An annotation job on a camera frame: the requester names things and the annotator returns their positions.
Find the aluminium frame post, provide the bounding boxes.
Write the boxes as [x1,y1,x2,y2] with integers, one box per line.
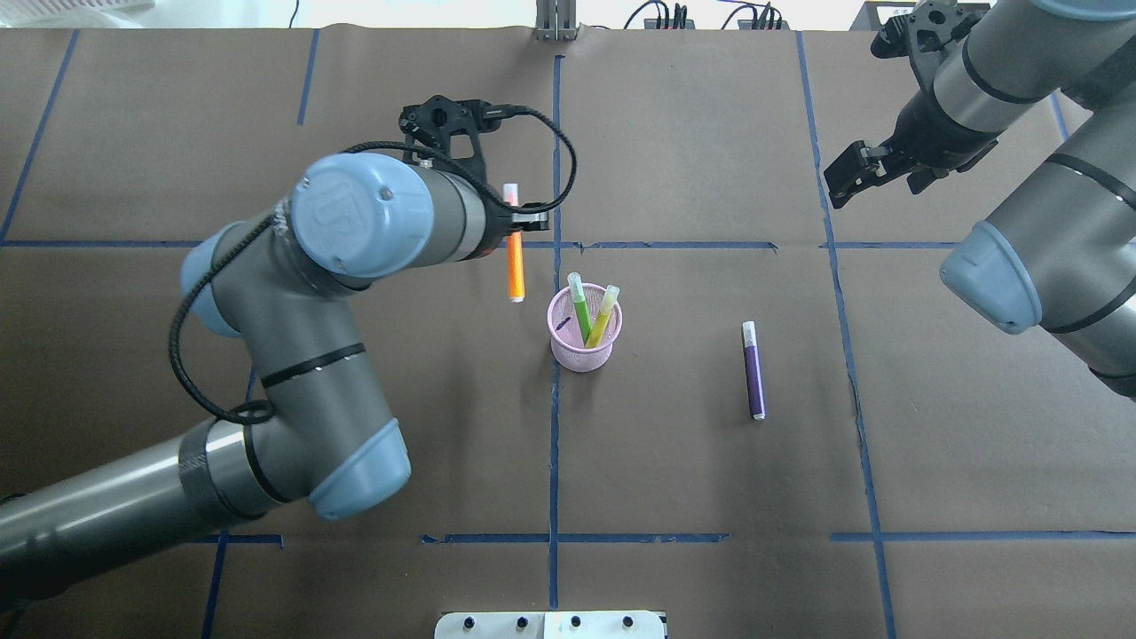
[532,0,580,42]

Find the green highlighter pen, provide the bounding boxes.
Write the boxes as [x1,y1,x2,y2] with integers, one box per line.
[567,272,592,345]

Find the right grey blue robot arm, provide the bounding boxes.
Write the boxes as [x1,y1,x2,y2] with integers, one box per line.
[822,1,1135,398]

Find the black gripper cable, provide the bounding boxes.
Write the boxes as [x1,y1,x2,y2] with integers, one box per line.
[168,105,578,425]

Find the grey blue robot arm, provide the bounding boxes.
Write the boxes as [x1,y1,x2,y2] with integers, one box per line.
[1,142,563,611]

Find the near orange black connector box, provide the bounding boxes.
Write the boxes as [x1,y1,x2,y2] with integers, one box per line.
[719,1,791,31]

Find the orange highlighter pen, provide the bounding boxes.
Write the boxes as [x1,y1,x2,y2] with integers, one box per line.
[502,183,526,304]

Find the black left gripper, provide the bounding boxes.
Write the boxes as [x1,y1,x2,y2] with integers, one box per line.
[479,200,551,258]

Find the orange black connector box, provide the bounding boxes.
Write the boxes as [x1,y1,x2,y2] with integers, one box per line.
[621,1,698,31]
[719,1,791,31]

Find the purple highlighter pen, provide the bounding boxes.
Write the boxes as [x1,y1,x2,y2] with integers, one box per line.
[741,320,767,421]

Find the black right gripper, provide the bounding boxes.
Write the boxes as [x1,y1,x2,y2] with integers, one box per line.
[822,91,999,209]

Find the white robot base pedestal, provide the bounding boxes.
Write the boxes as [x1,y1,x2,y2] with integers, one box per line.
[434,609,668,638]

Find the yellow highlighter pen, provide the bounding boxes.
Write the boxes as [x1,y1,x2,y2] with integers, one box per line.
[585,287,620,349]

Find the far orange black connector box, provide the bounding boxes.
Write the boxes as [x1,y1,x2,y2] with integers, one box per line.
[621,1,698,31]

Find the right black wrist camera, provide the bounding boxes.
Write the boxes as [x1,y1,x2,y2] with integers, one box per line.
[870,1,989,93]

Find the pink mesh pen holder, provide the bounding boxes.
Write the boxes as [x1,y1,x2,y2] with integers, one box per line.
[545,287,623,373]

